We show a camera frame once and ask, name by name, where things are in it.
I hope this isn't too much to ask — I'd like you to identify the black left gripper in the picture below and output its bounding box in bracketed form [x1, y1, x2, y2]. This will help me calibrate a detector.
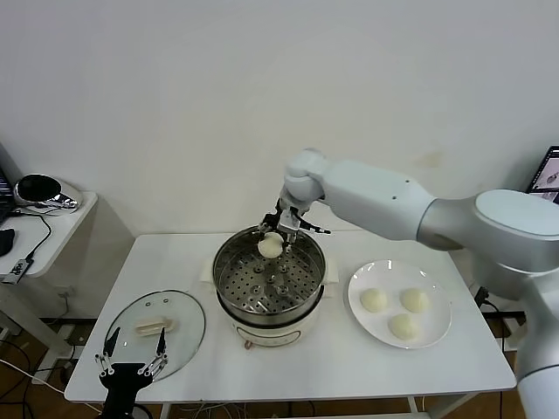
[94, 326, 169, 419]

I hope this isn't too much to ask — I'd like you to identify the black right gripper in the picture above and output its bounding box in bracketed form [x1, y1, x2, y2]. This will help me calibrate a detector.
[258, 199, 307, 257]

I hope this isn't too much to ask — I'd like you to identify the white steamed baozi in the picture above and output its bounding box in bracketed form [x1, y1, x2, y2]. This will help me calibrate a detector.
[360, 286, 389, 313]
[387, 312, 421, 340]
[400, 287, 431, 314]
[257, 232, 284, 258]

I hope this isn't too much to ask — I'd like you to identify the glass lid with white handle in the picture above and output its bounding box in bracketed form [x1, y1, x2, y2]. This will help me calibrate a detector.
[104, 289, 207, 384]

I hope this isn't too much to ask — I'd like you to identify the stainless steel steamer basket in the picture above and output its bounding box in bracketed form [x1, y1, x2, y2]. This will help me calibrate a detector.
[212, 224, 328, 326]

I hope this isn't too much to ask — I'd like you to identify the white electric cooker pot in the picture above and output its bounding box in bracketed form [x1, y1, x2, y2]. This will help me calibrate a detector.
[199, 255, 341, 351]

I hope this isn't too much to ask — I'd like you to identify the white round plate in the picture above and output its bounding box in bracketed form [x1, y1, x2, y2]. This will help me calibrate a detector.
[348, 259, 453, 349]

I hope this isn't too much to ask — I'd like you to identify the white side table with device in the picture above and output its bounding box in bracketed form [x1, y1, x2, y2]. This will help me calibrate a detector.
[0, 190, 135, 363]

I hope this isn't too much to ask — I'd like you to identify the small grey usb hub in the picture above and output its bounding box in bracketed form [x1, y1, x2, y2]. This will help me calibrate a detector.
[3, 257, 35, 285]

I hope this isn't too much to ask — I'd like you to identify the black computer mouse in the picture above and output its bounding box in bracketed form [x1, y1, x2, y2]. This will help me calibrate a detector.
[0, 228, 17, 258]

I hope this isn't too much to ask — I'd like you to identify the chrome and black device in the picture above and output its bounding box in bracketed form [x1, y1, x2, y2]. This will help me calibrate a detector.
[14, 173, 85, 215]

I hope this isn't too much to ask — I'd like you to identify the dark laptop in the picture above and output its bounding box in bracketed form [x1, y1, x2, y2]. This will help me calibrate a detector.
[0, 141, 21, 223]

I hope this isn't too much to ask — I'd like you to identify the open grey laptop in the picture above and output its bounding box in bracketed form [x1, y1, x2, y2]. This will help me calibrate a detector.
[526, 146, 559, 196]

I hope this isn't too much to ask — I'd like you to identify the white floor cable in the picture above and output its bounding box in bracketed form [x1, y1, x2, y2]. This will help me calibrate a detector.
[0, 358, 101, 409]

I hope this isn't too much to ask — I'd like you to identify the black floor cable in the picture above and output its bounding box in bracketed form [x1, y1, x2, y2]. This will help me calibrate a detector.
[0, 338, 40, 385]

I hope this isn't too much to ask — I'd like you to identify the black device cable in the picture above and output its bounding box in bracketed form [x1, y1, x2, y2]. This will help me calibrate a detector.
[12, 209, 52, 263]

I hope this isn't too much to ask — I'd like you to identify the white and black charger cable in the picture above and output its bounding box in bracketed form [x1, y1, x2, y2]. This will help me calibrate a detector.
[477, 285, 525, 315]

